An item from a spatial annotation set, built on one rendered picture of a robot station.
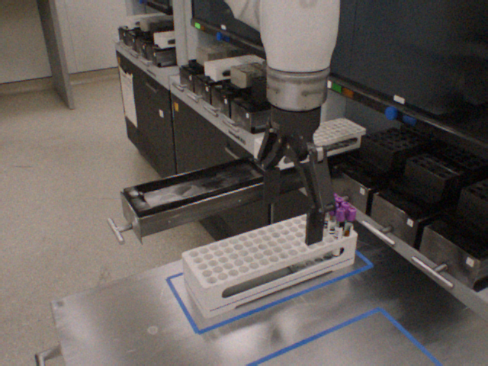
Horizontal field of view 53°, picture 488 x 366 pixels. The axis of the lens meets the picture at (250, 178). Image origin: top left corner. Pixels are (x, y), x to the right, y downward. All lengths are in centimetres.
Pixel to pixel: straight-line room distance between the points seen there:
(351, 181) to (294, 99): 56
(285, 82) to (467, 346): 47
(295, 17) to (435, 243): 60
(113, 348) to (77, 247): 167
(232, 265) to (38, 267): 165
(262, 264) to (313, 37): 37
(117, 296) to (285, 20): 52
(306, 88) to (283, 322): 36
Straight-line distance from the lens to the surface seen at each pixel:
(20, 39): 455
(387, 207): 114
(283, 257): 83
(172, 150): 238
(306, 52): 66
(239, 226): 187
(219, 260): 81
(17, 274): 236
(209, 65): 188
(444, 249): 106
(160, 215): 108
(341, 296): 85
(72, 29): 460
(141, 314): 82
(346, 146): 132
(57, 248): 245
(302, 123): 71
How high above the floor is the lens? 139
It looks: 29 degrees down
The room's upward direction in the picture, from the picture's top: straight up
